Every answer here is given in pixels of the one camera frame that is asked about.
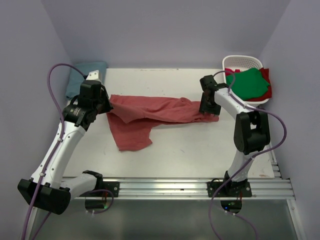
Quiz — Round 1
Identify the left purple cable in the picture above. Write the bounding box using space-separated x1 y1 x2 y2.
19 63 88 240

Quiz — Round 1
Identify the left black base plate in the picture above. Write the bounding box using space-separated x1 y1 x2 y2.
94 181 120 198

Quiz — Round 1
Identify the purple cable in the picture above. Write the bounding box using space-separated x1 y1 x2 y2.
19 63 88 240
208 70 288 240

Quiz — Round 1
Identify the white plastic laundry basket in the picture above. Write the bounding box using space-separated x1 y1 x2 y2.
222 55 272 107

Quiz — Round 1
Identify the folded teal t shirt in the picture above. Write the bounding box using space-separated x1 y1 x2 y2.
65 61 107 100

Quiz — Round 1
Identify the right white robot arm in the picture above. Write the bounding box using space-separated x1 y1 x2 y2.
199 75 271 198

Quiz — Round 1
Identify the aluminium frame rail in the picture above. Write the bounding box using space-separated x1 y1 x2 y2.
18 142 301 240

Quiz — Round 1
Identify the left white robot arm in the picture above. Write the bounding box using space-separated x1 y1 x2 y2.
17 80 113 215

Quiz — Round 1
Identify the green t shirt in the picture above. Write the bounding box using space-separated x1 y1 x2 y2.
225 68 271 101

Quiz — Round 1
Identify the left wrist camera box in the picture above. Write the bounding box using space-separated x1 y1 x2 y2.
85 70 102 82

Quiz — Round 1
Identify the dark red t shirt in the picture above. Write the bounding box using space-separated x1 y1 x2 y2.
225 68 272 102

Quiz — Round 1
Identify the salmon red t shirt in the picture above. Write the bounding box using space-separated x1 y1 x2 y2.
106 94 219 152

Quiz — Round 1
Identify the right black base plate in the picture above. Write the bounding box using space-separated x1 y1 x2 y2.
206 178 253 198

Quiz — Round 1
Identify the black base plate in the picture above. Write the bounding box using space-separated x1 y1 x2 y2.
206 178 253 198
94 181 120 198

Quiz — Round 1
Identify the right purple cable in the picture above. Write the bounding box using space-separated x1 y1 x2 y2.
208 70 288 240

